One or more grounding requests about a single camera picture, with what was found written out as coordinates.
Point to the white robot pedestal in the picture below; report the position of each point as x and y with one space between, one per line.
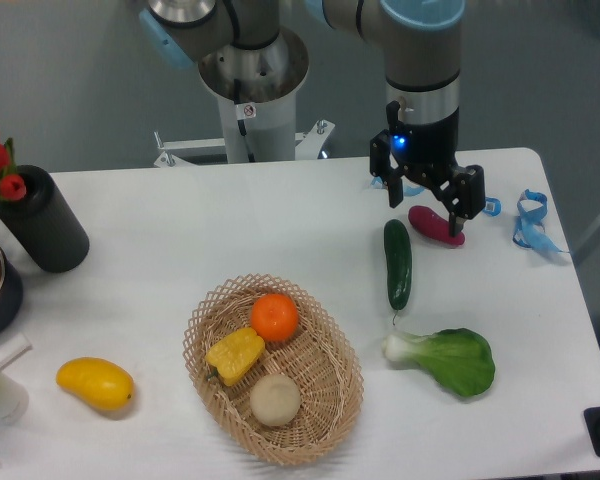
256 93

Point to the green bok choy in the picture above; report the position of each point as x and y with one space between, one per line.
459 360

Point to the woven wicker basket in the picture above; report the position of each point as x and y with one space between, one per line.
318 358

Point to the black cylindrical vase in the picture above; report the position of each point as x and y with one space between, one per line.
44 224

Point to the magenta sweet potato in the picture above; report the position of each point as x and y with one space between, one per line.
431 225

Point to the white cylinder bottle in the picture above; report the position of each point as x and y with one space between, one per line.
14 399

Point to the yellow mango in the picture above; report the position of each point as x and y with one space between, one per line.
99 383

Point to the orange fruit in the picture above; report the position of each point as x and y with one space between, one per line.
274 317

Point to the white flat block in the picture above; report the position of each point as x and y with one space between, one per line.
13 348

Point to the beige round bun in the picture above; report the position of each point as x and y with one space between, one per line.
275 400

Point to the yellow bell pepper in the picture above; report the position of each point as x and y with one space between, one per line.
234 355

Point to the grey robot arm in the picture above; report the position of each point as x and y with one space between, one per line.
419 41

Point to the green cucumber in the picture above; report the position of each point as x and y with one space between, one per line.
399 263

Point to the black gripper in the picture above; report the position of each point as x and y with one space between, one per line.
425 154

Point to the blue tag under gripper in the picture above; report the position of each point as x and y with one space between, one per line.
409 189

